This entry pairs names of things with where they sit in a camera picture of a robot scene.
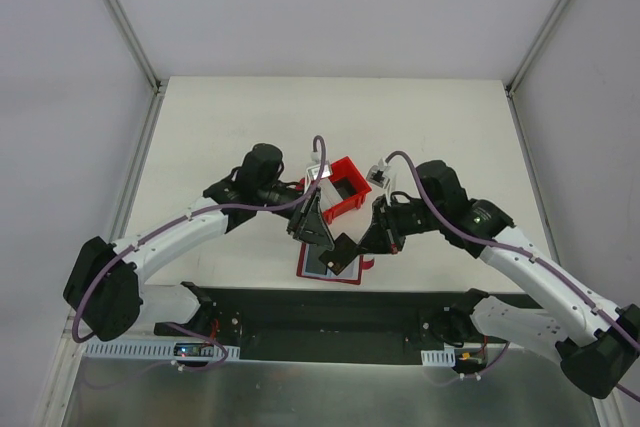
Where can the white slotted cable duct right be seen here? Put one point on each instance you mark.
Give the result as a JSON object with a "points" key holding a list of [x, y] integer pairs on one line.
{"points": [[445, 357]]}

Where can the white slotted cable duct left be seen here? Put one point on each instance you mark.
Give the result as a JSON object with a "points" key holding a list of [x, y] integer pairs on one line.
{"points": [[153, 350]]}

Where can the aluminium frame post left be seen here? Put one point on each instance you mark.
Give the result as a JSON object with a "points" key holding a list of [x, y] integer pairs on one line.
{"points": [[133, 44]]}

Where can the aluminium side rail right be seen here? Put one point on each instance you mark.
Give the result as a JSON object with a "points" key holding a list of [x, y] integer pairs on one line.
{"points": [[534, 180]]}

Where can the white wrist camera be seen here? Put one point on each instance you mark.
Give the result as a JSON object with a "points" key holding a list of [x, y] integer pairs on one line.
{"points": [[315, 171], [383, 176]]}

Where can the aluminium side rail left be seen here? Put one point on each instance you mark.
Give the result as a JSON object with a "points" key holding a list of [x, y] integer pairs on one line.
{"points": [[135, 165]]}

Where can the white slotted cable duct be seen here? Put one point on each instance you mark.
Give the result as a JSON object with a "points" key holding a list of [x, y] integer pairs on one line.
{"points": [[445, 357], [153, 350]]}

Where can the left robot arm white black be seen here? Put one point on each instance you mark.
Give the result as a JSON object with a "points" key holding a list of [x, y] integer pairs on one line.
{"points": [[107, 286]]}

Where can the red plastic bin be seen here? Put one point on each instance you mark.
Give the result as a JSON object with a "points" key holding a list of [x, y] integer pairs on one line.
{"points": [[351, 185]]}

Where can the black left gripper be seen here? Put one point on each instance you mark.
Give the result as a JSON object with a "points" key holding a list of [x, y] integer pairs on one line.
{"points": [[301, 217]]}

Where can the black credit card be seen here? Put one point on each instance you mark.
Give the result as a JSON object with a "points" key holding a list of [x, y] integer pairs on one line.
{"points": [[313, 265], [345, 250]]}

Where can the white card stack in bin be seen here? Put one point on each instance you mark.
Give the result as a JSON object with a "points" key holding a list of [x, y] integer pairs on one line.
{"points": [[330, 197]]}

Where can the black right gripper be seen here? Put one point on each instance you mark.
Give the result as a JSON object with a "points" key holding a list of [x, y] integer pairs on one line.
{"points": [[386, 226]]}

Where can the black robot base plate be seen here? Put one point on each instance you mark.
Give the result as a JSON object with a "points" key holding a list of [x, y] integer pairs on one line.
{"points": [[378, 328]]}

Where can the aluminium side rail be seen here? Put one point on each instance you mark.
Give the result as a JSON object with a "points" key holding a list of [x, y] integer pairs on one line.
{"points": [[534, 180], [135, 165]]}

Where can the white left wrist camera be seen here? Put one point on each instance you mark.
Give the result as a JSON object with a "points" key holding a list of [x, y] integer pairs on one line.
{"points": [[315, 171]]}

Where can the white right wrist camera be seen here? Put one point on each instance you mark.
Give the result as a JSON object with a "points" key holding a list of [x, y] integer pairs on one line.
{"points": [[383, 176]]}

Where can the aluminium frame post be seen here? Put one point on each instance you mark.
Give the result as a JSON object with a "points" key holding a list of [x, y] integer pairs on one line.
{"points": [[133, 44], [543, 34]]}

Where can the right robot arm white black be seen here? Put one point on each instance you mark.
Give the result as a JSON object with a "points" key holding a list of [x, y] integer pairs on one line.
{"points": [[593, 340]]}

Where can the aluminium frame post right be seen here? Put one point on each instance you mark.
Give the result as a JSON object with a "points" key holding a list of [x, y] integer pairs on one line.
{"points": [[543, 34]]}

